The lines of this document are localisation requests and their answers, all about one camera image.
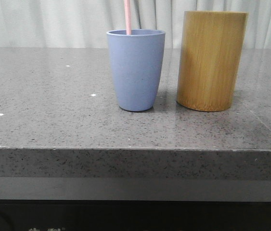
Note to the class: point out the pink chopstick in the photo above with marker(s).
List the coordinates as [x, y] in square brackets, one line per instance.
[127, 17]

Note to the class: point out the white curtain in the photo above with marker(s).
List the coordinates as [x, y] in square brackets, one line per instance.
[84, 23]

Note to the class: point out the bamboo cylindrical holder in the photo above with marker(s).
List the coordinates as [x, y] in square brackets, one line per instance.
[211, 48]

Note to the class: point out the blue plastic cup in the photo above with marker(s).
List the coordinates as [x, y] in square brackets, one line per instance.
[136, 64]

